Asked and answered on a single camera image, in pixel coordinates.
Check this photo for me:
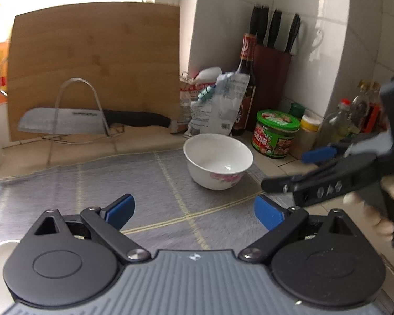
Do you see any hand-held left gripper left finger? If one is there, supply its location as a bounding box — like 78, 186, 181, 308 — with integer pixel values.
33, 194, 152, 265

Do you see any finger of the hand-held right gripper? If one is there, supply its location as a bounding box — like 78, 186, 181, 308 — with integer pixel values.
301, 131, 393, 165
261, 156, 380, 194

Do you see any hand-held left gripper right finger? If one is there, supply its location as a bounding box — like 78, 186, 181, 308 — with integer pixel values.
238, 195, 373, 265

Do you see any person's right hand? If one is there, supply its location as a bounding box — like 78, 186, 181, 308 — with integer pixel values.
343, 175, 394, 237

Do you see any yellow lid jar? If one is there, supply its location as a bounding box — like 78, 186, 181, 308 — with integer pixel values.
289, 114, 322, 160

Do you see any dark seasoning bottle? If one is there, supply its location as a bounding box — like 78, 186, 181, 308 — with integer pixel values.
350, 79, 371, 135
368, 82, 386, 132

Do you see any red cap clear bottle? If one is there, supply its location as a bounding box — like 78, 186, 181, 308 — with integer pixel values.
317, 98, 352, 146

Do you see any grey checked towel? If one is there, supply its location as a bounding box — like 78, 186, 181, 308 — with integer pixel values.
0, 148, 316, 260

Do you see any green lid sauce jar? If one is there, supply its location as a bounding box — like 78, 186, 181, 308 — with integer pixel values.
251, 109, 300, 159

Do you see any dark brown knife block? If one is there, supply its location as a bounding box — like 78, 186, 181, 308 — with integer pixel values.
246, 44, 293, 132

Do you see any white printed plastic bag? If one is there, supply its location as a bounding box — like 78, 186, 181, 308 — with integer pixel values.
184, 72, 252, 137

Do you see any crumpled food bag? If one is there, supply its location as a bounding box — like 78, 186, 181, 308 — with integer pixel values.
179, 66, 223, 132

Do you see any dark soy sauce bottle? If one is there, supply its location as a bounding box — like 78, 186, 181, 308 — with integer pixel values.
231, 33, 257, 136

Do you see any bamboo cutting board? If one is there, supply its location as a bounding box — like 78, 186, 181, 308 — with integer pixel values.
7, 2, 181, 141

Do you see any kitchen knife black handle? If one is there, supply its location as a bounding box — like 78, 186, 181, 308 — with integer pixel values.
17, 108, 170, 136

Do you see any white wall hook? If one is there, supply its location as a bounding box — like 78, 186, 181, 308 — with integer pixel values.
310, 28, 324, 61

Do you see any metal wire rack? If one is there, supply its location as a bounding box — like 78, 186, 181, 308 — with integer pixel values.
41, 78, 125, 145

